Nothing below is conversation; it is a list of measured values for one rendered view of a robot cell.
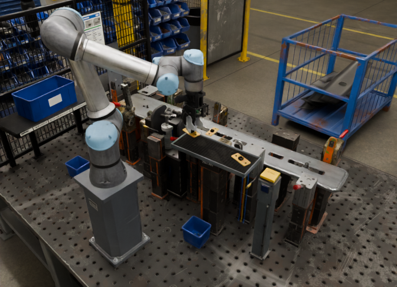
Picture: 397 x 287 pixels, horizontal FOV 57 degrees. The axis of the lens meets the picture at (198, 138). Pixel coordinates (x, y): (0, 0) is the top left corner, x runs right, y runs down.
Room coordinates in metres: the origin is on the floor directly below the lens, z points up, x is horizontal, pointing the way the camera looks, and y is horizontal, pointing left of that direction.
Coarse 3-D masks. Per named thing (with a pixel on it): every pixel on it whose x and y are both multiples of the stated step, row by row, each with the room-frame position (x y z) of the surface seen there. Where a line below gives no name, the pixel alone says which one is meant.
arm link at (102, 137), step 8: (104, 120) 1.24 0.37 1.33; (88, 128) 1.19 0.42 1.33; (96, 128) 1.19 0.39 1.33; (104, 128) 1.19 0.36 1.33; (112, 128) 1.19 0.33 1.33; (88, 136) 1.15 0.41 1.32; (96, 136) 1.14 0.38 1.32; (104, 136) 1.14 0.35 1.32; (112, 136) 1.15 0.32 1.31; (88, 144) 1.14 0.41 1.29; (96, 144) 1.13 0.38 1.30; (104, 144) 1.13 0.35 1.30; (112, 144) 1.15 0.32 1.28; (96, 152) 1.13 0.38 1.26; (104, 152) 1.13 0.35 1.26; (112, 152) 1.14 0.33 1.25; (96, 160) 1.13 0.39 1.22; (104, 160) 1.13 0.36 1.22; (112, 160) 1.14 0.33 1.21
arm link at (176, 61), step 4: (180, 56) 1.35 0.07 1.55; (152, 60) 1.32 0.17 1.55; (156, 60) 1.31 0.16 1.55; (160, 60) 1.31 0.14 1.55; (164, 60) 1.30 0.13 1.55; (168, 60) 1.30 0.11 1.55; (172, 60) 1.31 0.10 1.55; (176, 60) 1.32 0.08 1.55; (180, 60) 1.32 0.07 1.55; (160, 64) 1.29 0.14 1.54; (164, 64) 1.26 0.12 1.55; (168, 64) 1.26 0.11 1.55; (172, 64) 1.27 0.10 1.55; (176, 64) 1.30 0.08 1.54; (180, 64) 1.31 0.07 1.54; (176, 68) 1.27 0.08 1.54; (180, 68) 1.30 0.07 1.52; (180, 72) 1.30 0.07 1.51
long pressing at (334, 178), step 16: (144, 96) 2.10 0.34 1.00; (144, 112) 1.89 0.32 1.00; (208, 128) 1.72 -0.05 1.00; (224, 128) 1.71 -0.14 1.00; (256, 144) 1.56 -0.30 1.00; (272, 144) 1.56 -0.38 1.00; (272, 160) 1.42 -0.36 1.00; (288, 160) 1.43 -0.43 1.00; (304, 160) 1.42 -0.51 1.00; (320, 176) 1.30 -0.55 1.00; (336, 176) 1.30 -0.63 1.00
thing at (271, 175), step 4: (268, 168) 1.16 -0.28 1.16; (264, 172) 1.13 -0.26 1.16; (268, 172) 1.13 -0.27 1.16; (272, 172) 1.13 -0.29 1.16; (276, 172) 1.13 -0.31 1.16; (260, 176) 1.12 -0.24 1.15; (264, 176) 1.11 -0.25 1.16; (268, 176) 1.11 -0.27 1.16; (272, 176) 1.11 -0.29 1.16; (276, 176) 1.11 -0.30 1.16; (268, 180) 1.09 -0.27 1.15; (272, 180) 1.09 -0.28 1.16
